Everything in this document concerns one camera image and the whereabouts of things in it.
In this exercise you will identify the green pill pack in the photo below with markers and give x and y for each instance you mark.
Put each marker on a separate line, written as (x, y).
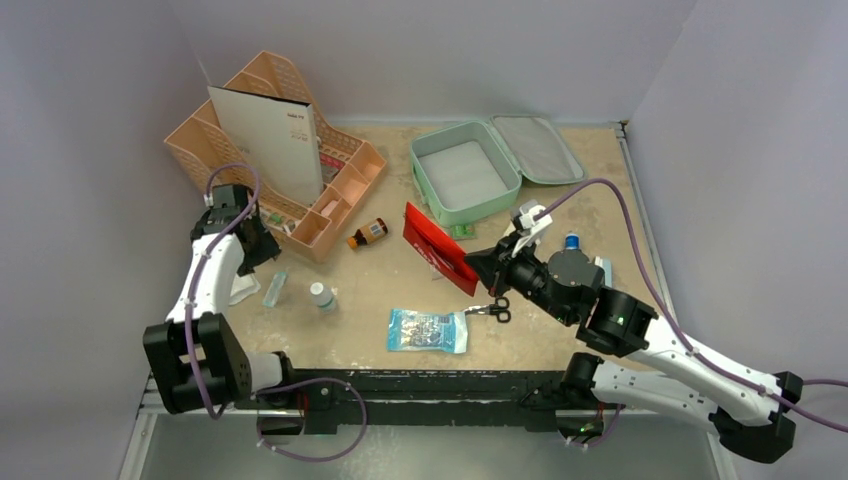
(462, 232)

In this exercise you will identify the black handled scissors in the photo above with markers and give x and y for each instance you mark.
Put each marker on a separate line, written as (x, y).
(499, 309)

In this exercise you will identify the blue capped white bottle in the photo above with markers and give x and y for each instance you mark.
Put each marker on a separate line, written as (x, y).
(572, 241)

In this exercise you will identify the white booklet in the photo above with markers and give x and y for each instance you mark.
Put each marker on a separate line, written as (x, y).
(278, 136)

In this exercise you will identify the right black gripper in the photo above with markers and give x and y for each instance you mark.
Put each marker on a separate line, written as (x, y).
(502, 257)

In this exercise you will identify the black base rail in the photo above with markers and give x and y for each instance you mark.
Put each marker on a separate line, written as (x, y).
(537, 401)

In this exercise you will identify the brown medicine bottle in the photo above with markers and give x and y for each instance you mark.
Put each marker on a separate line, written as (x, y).
(368, 234)

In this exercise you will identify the small white bottle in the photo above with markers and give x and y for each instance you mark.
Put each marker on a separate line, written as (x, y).
(323, 297)

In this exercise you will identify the bandage strip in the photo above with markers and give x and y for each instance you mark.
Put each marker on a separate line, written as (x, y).
(273, 293)

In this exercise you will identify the white cloth pad left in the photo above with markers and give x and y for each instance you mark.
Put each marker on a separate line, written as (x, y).
(243, 287)

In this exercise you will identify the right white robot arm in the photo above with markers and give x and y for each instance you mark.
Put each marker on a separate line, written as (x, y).
(634, 356)

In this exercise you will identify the red first aid pouch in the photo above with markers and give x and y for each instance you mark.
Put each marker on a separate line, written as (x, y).
(438, 249)

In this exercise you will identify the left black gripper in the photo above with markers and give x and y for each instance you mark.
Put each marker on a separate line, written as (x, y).
(266, 250)

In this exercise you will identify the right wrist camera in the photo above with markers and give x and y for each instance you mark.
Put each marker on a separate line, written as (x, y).
(531, 222)

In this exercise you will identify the blue gauze packet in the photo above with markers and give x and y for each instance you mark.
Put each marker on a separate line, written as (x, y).
(411, 330)

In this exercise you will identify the mint green open case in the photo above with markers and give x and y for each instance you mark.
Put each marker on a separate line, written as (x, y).
(474, 169)

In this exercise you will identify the peach plastic file organizer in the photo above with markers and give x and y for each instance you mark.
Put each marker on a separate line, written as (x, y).
(351, 167)

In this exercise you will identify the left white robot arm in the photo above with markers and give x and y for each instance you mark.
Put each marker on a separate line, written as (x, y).
(194, 355)

